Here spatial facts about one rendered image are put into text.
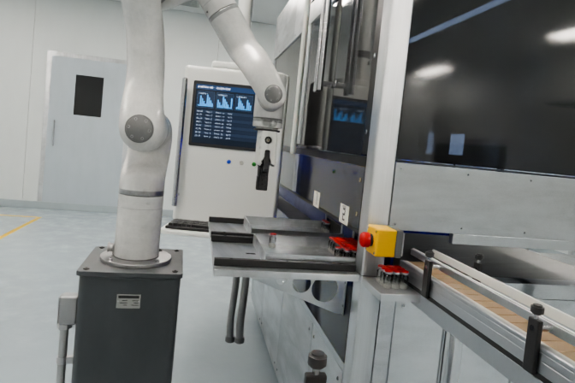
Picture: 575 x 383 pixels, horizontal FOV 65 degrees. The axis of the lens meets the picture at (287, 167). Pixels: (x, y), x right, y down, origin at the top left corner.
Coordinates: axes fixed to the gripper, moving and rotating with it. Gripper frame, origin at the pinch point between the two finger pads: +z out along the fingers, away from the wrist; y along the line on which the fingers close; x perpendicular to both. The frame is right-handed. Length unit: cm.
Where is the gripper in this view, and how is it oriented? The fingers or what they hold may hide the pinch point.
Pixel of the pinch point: (262, 183)
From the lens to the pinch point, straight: 130.1
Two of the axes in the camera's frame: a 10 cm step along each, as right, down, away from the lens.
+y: -1.9, -0.7, 9.8
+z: -1.0, 9.9, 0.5
